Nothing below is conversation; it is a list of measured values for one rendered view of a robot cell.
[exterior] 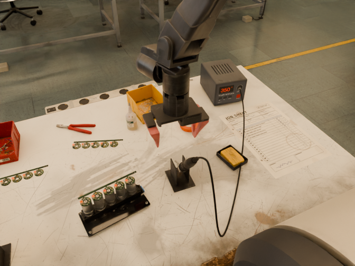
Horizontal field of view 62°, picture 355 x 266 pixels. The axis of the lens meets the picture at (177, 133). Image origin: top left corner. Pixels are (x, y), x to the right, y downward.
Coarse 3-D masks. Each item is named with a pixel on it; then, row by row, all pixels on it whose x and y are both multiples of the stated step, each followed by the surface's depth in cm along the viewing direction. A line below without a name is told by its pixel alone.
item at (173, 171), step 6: (174, 168) 75; (168, 174) 81; (174, 174) 77; (180, 174) 81; (186, 174) 79; (174, 180) 79; (180, 180) 80; (186, 180) 80; (192, 180) 80; (174, 186) 78; (180, 186) 78; (186, 186) 78; (192, 186) 78; (174, 192) 77
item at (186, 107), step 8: (168, 96) 63; (176, 96) 61; (184, 96) 62; (160, 104) 68; (168, 104) 63; (176, 104) 62; (184, 104) 63; (192, 104) 68; (152, 112) 67; (160, 112) 66; (168, 112) 64; (176, 112) 64; (184, 112) 65; (192, 112) 66; (200, 112) 66; (160, 120) 64; (168, 120) 64; (176, 120) 64
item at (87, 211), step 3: (84, 201) 68; (90, 204) 68; (84, 207) 67; (87, 207) 68; (90, 207) 68; (93, 207) 70; (84, 210) 68; (87, 210) 68; (90, 210) 69; (93, 210) 70; (84, 213) 70; (87, 213) 69; (90, 213) 69; (93, 213) 70
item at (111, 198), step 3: (105, 195) 70; (108, 195) 69; (111, 195) 70; (114, 195) 71; (105, 198) 71; (108, 198) 70; (111, 198) 71; (114, 198) 71; (108, 201) 71; (111, 201) 71; (114, 201) 72; (108, 204) 72; (111, 204) 72
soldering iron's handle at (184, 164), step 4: (184, 160) 70; (188, 160) 65; (192, 160) 64; (196, 160) 62; (180, 164) 73; (184, 164) 68; (188, 164) 66; (192, 164) 64; (180, 168) 73; (184, 168) 70; (188, 168) 69
